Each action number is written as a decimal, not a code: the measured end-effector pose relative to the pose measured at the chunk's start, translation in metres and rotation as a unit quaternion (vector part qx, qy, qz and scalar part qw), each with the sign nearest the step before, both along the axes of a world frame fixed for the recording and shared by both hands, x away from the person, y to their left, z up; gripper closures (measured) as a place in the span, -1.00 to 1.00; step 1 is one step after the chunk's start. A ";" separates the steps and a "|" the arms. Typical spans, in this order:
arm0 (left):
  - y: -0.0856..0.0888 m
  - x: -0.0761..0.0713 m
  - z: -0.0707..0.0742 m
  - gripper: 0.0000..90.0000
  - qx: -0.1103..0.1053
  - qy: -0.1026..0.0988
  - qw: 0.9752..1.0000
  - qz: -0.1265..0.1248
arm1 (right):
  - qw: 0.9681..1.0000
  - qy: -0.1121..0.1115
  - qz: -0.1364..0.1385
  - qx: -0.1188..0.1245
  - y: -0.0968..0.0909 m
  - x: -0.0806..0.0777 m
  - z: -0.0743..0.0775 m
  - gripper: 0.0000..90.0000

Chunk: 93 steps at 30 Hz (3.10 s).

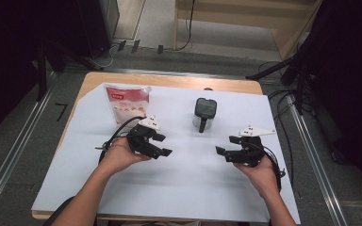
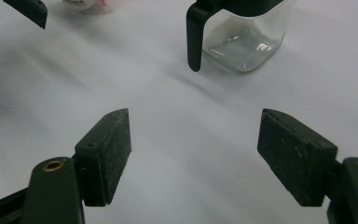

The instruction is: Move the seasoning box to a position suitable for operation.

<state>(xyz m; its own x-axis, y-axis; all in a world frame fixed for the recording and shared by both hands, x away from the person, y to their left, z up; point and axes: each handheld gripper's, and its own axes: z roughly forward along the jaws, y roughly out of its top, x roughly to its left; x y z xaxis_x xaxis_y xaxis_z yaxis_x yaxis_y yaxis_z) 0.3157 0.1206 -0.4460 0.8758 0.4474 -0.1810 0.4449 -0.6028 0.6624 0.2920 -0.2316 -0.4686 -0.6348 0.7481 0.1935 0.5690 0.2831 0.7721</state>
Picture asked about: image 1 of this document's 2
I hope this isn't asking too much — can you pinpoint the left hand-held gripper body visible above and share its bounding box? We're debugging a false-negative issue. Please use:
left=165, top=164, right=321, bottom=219
left=126, top=115, right=162, bottom=158

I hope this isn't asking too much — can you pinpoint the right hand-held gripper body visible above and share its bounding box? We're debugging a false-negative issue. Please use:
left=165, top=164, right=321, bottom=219
left=229, top=125, right=277, bottom=168

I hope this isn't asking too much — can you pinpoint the red and white sugar pouch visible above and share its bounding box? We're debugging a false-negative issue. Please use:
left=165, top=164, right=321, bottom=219
left=104, top=83, right=153, bottom=126

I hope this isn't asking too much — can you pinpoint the glass jar with black lid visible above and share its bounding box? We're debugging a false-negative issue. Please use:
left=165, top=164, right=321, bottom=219
left=191, top=97, right=218, bottom=134

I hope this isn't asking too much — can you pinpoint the person's left hand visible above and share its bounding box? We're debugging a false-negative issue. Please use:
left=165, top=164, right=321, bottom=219
left=98, top=137, right=152, bottom=177

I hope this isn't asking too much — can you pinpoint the person's right hand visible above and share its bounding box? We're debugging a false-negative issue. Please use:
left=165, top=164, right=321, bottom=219
left=234, top=155, right=281, bottom=198

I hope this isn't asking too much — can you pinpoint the wooden table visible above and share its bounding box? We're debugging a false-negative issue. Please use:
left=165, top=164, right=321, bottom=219
left=31, top=71, right=263, bottom=220

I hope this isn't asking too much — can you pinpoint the black metal stand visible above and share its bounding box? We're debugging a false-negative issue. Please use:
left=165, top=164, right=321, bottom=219
left=244, top=46, right=315, bottom=116

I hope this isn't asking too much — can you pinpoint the black cabinet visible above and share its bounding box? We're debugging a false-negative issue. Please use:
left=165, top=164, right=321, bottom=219
left=76, top=0, right=121, bottom=59

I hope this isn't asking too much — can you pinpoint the dark curtain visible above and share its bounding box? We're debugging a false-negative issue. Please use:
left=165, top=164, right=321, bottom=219
left=0, top=0, right=86, bottom=145
left=298, top=0, right=362, bottom=202

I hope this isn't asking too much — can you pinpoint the left hand-held gripper cable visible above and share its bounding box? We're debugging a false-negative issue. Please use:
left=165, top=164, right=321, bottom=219
left=95, top=116, right=147, bottom=165

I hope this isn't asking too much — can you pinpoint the hand-held gripper cable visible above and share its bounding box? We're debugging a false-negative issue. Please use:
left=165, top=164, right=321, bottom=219
left=257, top=142, right=287, bottom=192
left=95, top=116, right=147, bottom=165

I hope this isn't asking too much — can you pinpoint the right hand-held gripper cable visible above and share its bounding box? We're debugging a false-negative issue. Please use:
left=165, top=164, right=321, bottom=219
left=257, top=142, right=287, bottom=192

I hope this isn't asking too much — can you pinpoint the black floor cable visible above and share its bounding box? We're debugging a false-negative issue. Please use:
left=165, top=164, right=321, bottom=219
left=257, top=60, right=285, bottom=76
left=267, top=89, right=296, bottom=186

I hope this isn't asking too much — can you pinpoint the white floor cable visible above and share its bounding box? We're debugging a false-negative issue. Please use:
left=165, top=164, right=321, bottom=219
left=89, top=43, right=121, bottom=70

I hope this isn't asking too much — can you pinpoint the black hanging cable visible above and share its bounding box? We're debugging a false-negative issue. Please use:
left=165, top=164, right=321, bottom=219
left=175, top=0, right=196, bottom=52

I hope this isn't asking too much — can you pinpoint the light wooden frame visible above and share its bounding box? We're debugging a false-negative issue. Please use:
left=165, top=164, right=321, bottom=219
left=173, top=0, right=324, bottom=60

